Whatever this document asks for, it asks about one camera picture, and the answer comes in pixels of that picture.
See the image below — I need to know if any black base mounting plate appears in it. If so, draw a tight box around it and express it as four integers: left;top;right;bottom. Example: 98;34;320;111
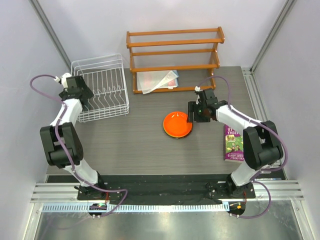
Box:
75;174;256;206

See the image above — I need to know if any purple treehouse book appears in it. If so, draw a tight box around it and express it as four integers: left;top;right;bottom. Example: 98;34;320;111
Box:
224;125;245;163

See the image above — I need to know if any orange plate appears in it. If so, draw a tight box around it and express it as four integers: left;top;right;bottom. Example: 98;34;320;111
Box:
162;111;193;129

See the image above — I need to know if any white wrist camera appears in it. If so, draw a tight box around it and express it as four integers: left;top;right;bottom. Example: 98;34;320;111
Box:
194;86;201;105
54;72;72;88

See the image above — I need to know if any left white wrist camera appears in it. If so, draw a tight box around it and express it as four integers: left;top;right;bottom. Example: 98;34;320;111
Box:
54;72;72;88

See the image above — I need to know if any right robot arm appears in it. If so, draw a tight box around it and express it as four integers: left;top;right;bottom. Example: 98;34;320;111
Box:
187;87;288;198

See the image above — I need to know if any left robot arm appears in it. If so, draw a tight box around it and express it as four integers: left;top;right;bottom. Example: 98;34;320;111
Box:
40;73;107;200

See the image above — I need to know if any clear plastic document sleeve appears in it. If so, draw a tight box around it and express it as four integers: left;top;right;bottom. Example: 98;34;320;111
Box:
136;70;179;94

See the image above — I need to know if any slotted cable duct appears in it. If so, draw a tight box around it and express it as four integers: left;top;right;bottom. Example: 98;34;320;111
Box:
42;202;230;214

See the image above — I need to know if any orange wooden shelf rack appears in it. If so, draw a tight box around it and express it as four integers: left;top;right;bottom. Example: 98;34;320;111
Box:
125;26;225;95

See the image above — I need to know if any white wire dish rack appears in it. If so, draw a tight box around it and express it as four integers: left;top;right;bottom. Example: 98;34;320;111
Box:
71;53;130;123

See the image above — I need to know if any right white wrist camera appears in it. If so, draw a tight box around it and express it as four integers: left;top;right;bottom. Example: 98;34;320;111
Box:
194;86;201;105

